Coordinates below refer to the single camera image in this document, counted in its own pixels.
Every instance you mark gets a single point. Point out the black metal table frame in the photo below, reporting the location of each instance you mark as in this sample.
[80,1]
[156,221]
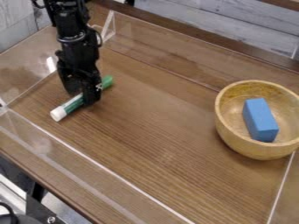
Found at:
[33,193]

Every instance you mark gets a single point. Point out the clear acrylic corner bracket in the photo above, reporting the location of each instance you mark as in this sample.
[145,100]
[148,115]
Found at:
[105,31]

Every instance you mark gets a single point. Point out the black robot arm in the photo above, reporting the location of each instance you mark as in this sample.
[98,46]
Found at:
[68,15]

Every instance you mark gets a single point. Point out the green and white marker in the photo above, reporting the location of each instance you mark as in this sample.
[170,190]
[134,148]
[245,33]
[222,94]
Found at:
[74,102]

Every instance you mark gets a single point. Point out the blue rectangular block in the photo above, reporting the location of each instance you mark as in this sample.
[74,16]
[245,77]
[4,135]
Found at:
[259,119]

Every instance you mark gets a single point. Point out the brown wooden bowl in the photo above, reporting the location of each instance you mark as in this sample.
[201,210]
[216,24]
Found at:
[283,102]

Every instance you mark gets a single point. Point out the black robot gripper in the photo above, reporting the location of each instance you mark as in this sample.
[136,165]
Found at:
[76,65]

